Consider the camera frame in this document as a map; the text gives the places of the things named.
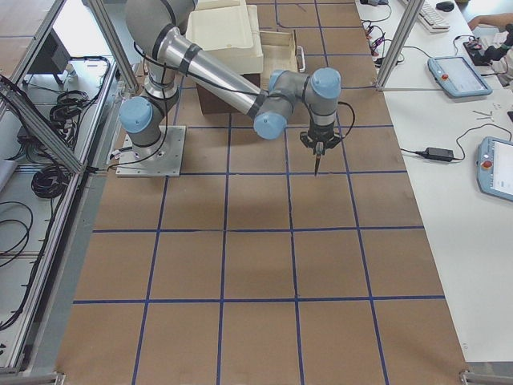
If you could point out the dark brown drawer cabinet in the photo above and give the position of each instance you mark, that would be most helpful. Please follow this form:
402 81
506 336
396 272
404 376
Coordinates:
214 100

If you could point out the black power adapter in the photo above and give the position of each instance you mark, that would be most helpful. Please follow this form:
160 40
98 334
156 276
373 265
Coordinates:
440 154

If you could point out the blue teach pendant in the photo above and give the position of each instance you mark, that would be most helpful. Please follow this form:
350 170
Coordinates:
458 77
494 167

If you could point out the white keyboard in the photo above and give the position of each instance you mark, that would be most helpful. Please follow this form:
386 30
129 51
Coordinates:
431 20

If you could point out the cream plastic tray box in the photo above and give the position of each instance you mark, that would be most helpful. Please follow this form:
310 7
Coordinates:
229 31

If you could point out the wooden drawer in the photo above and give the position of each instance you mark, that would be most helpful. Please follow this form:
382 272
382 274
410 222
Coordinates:
281 52

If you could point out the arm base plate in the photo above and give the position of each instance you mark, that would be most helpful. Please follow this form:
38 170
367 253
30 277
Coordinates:
161 159

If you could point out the black computer mouse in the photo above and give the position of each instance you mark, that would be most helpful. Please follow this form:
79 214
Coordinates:
445 6

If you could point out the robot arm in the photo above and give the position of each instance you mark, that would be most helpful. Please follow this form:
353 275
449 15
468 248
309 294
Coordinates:
157 28

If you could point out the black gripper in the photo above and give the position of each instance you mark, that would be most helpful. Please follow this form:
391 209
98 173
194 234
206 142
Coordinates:
319 135

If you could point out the aluminium frame post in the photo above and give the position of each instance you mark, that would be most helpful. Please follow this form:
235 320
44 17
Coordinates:
401 34

